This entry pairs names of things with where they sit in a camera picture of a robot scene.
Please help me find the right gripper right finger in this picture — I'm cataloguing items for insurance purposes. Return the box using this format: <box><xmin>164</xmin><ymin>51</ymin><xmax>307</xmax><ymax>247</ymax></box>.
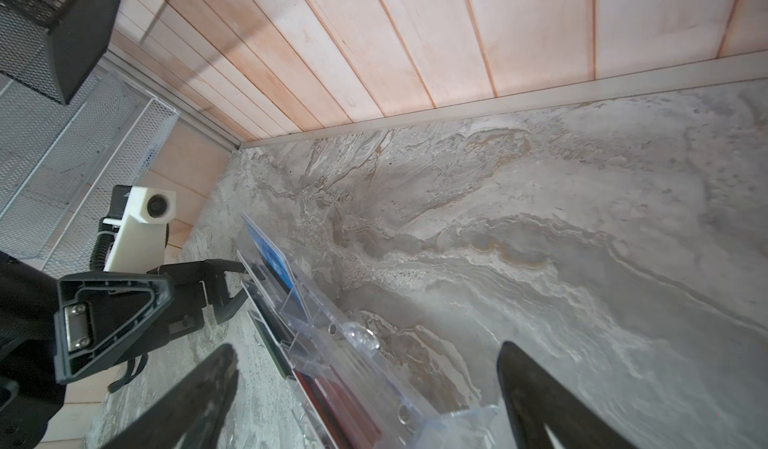
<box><xmin>496</xmin><ymin>341</ymin><xmax>634</xmax><ymax>448</ymax></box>

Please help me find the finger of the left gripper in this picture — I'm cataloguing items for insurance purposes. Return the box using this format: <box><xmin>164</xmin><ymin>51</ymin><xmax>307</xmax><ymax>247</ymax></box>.
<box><xmin>149</xmin><ymin>259</ymin><xmax>248</xmax><ymax>324</ymax></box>
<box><xmin>54</xmin><ymin>272</ymin><xmax>204</xmax><ymax>385</ymax></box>

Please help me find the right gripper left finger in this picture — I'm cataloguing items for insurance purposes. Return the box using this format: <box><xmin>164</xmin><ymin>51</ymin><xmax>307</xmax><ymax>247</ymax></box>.
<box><xmin>105</xmin><ymin>344</ymin><xmax>239</xmax><ymax>448</ymax></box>

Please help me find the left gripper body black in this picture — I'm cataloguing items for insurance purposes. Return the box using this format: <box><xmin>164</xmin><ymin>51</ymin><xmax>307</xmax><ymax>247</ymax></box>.
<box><xmin>1</xmin><ymin>252</ymin><xmax>66</xmax><ymax>448</ymax></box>

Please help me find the blue card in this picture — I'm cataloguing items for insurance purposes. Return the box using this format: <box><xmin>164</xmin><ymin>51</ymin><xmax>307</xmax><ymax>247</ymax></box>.
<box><xmin>237</xmin><ymin>213</ymin><xmax>309</xmax><ymax>324</ymax></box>

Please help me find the teal VIP card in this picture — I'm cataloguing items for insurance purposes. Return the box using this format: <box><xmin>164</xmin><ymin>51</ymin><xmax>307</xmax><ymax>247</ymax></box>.
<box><xmin>248</xmin><ymin>310</ymin><xmax>295</xmax><ymax>380</ymax></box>

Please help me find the red card on stand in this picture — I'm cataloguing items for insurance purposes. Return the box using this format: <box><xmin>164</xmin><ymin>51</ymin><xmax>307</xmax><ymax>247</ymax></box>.
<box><xmin>294</xmin><ymin>370</ymin><xmax>382</xmax><ymax>448</ymax></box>

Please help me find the clear acrylic card stand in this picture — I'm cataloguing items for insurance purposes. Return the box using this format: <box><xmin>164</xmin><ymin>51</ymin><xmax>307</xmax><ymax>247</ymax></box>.
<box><xmin>237</xmin><ymin>249</ymin><xmax>498</xmax><ymax>448</ymax></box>

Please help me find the black mesh basket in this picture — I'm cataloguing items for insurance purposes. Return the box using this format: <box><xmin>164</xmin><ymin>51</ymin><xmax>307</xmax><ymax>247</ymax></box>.
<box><xmin>1</xmin><ymin>0</ymin><xmax>121</xmax><ymax>105</ymax></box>

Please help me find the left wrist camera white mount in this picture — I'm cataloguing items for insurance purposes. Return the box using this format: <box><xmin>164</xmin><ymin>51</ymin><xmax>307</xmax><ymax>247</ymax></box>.
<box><xmin>104</xmin><ymin>185</ymin><xmax>177</xmax><ymax>274</ymax></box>

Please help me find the white wire mesh shelf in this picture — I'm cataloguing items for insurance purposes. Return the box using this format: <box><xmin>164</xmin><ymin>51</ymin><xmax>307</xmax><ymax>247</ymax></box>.
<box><xmin>1</xmin><ymin>72</ymin><xmax>180</xmax><ymax>277</ymax></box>

